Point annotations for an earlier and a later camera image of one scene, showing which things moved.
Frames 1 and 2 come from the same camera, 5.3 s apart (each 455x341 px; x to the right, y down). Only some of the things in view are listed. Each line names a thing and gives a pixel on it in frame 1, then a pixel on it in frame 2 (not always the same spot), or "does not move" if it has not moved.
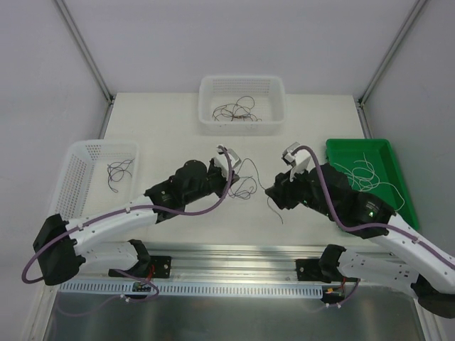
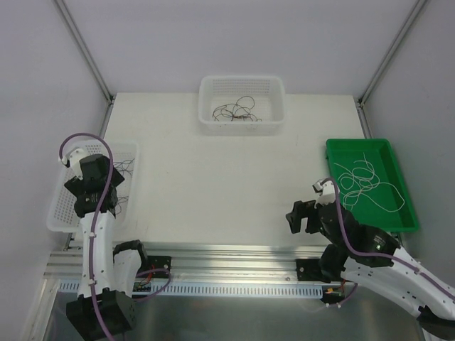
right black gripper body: (285, 190) to (309, 219)
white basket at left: (95, 175) does not move
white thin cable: (363, 175) does not move
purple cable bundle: (116, 171) does not move
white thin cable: (366, 186) does not move
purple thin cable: (256, 170) to (121, 202)
